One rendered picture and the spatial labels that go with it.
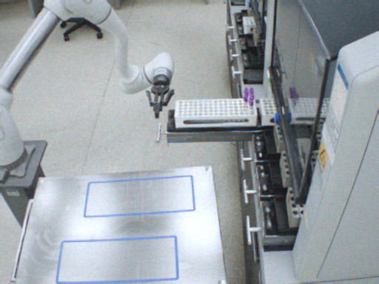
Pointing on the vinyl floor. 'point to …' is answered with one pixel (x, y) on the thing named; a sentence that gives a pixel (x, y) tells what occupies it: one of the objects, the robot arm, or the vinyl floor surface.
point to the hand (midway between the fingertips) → (157, 110)
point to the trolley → (123, 229)
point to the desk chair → (79, 26)
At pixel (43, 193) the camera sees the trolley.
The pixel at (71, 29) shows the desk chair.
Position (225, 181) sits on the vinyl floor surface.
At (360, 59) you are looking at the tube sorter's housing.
